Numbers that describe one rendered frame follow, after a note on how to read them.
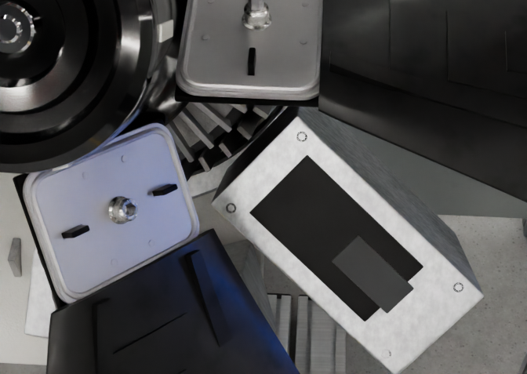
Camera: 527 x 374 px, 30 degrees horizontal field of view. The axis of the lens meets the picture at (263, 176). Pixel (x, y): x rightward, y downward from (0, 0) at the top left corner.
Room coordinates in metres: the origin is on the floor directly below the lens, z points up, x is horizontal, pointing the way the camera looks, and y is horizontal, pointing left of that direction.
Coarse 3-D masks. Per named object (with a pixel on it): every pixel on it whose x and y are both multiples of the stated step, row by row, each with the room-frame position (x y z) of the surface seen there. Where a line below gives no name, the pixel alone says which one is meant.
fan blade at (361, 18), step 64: (384, 0) 0.33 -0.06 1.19; (448, 0) 0.33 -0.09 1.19; (512, 0) 0.33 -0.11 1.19; (384, 64) 0.30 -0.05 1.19; (448, 64) 0.29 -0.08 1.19; (512, 64) 0.29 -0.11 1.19; (384, 128) 0.26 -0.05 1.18; (448, 128) 0.26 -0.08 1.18; (512, 128) 0.26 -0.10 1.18; (512, 192) 0.24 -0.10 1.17
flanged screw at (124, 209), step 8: (112, 200) 0.28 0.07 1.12; (120, 200) 0.28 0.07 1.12; (128, 200) 0.27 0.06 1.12; (112, 208) 0.27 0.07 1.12; (120, 208) 0.27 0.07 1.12; (128, 208) 0.28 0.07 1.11; (136, 208) 0.27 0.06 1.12; (112, 216) 0.27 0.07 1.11; (120, 216) 0.27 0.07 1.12; (128, 216) 0.27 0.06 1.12
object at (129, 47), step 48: (0, 0) 0.30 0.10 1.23; (48, 0) 0.30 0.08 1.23; (96, 0) 0.30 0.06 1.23; (144, 0) 0.29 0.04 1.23; (48, 48) 0.29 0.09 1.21; (96, 48) 0.28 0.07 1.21; (144, 48) 0.28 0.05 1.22; (0, 96) 0.27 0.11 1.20; (48, 96) 0.27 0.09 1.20; (96, 96) 0.27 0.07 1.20; (144, 96) 0.27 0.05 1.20; (0, 144) 0.26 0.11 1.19; (48, 144) 0.25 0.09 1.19; (96, 144) 0.25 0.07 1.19
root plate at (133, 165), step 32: (160, 128) 0.32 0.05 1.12; (96, 160) 0.29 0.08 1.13; (128, 160) 0.30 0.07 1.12; (160, 160) 0.31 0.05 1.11; (32, 192) 0.26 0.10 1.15; (64, 192) 0.27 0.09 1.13; (96, 192) 0.28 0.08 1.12; (128, 192) 0.28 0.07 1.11; (32, 224) 0.25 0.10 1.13; (64, 224) 0.26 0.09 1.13; (96, 224) 0.26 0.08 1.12; (128, 224) 0.27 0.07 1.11; (160, 224) 0.28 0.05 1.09; (192, 224) 0.29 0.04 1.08; (64, 256) 0.25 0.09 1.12; (96, 256) 0.25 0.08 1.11; (128, 256) 0.26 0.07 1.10; (160, 256) 0.26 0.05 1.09; (64, 288) 0.23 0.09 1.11; (96, 288) 0.24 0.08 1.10
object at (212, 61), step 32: (192, 0) 0.34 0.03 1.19; (224, 0) 0.34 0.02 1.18; (288, 0) 0.34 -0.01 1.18; (320, 0) 0.34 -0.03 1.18; (192, 32) 0.32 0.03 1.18; (224, 32) 0.32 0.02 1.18; (256, 32) 0.32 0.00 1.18; (288, 32) 0.32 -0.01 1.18; (320, 32) 0.32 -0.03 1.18; (192, 64) 0.30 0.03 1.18; (224, 64) 0.30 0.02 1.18; (256, 64) 0.30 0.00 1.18; (288, 64) 0.30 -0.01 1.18; (320, 64) 0.30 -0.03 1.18; (224, 96) 0.28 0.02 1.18; (256, 96) 0.28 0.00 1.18; (288, 96) 0.28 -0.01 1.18
